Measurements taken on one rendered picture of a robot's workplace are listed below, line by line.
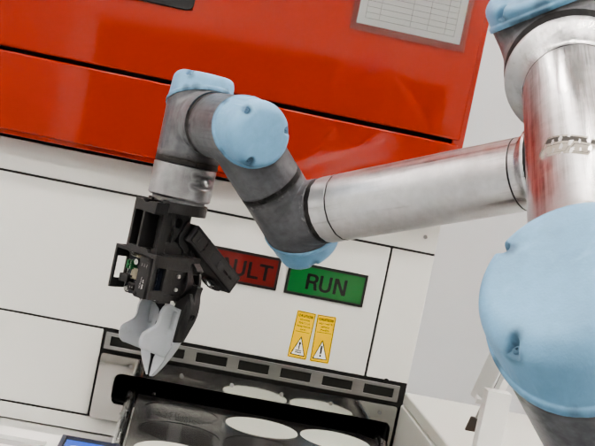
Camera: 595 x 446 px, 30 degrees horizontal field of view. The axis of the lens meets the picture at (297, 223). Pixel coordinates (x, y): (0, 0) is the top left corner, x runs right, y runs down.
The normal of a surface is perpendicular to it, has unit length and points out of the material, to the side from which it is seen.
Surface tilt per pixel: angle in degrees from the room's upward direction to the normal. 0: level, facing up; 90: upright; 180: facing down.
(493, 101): 90
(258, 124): 90
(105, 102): 90
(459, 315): 90
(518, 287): 53
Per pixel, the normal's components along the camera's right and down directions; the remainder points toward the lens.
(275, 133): 0.54, 0.16
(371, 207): -0.55, 0.23
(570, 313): -0.48, -0.69
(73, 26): 0.08, 0.07
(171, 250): 0.75, 0.20
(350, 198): -0.60, -0.07
